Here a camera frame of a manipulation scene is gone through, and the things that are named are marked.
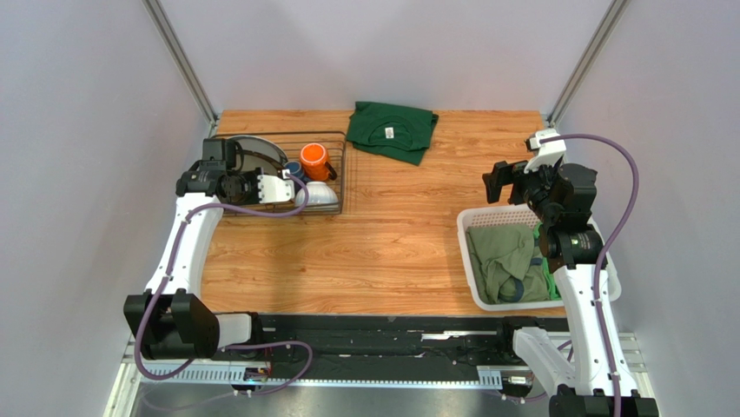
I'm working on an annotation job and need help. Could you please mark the green rimmed round plate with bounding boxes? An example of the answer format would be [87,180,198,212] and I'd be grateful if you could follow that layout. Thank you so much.
[229,135,288,175]

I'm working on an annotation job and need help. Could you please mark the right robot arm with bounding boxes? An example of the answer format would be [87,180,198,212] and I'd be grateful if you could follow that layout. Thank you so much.
[482,162,659,416]

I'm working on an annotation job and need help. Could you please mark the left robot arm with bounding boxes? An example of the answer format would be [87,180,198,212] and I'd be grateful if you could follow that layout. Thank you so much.
[123,139,256,361]

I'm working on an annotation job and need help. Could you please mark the white laundry basket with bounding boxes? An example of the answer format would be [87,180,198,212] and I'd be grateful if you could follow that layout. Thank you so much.
[456,203,623,313]

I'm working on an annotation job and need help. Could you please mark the blue mug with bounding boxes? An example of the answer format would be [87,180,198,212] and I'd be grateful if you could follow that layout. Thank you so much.
[285,161,308,182]

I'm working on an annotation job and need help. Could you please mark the olive green shirt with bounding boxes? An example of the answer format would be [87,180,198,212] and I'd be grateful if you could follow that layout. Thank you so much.
[465,223,550,305]

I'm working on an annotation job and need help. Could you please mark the orange mug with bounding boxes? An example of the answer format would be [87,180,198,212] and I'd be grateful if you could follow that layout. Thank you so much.
[299,142,338,182]

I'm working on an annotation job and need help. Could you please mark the bright green cloth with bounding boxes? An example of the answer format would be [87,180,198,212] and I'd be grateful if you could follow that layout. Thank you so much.
[532,222,562,301]

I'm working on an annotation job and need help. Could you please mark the white ribbed bowl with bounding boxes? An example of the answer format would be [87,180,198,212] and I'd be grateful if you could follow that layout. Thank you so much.
[294,181,339,207]

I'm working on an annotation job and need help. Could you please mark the dark green folded shirt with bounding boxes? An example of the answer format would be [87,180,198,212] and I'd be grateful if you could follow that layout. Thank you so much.
[346,101,439,166]

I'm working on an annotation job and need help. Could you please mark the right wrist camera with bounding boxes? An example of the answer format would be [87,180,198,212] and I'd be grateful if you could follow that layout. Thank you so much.
[525,129,566,173]

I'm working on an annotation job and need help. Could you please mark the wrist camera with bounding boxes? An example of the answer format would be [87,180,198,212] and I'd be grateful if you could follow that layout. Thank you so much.
[525,129,566,173]
[257,175,295,204]

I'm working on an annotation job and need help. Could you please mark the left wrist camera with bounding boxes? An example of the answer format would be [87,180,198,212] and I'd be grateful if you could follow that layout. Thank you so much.
[257,175,295,204]

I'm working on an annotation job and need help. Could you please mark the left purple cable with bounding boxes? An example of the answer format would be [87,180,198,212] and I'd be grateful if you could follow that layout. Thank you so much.
[132,173,314,397]

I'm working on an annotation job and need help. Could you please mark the black wire dish rack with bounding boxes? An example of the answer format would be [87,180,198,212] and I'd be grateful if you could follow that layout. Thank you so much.
[176,130,346,217]

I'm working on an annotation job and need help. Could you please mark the left aluminium frame post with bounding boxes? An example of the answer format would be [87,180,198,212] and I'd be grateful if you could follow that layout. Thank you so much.
[142,0,219,129]

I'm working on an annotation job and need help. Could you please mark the aluminium frame post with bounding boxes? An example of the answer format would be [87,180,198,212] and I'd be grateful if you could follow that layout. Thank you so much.
[142,0,219,129]
[545,0,631,128]

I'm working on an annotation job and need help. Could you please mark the right aluminium frame post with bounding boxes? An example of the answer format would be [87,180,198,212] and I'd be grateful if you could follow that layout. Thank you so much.
[545,0,631,128]

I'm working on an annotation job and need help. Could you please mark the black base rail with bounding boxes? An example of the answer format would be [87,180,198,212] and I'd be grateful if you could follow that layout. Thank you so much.
[214,314,568,384]

